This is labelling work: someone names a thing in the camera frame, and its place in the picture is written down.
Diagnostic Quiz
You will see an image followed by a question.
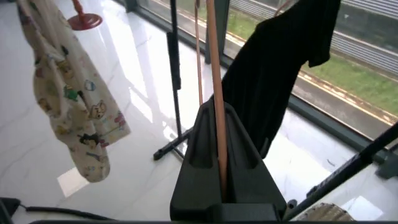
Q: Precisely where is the black garment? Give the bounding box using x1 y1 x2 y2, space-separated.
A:
217 0 342 159

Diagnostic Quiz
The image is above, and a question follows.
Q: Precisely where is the window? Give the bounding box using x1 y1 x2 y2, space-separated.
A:
124 0 398 180

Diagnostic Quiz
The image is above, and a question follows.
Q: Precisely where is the black cable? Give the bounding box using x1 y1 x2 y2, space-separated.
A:
0 197 116 222

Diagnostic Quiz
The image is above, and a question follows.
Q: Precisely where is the red wooden disc stand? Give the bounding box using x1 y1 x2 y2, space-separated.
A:
67 0 103 31

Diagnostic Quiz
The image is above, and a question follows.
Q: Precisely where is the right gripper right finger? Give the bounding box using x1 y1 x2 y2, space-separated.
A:
223 101 287 222

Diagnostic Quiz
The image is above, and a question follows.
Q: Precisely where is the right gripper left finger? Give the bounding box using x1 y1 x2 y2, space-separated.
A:
170 99 223 222

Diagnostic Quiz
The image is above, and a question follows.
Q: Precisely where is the cream printed garment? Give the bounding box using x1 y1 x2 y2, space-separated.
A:
15 0 131 184

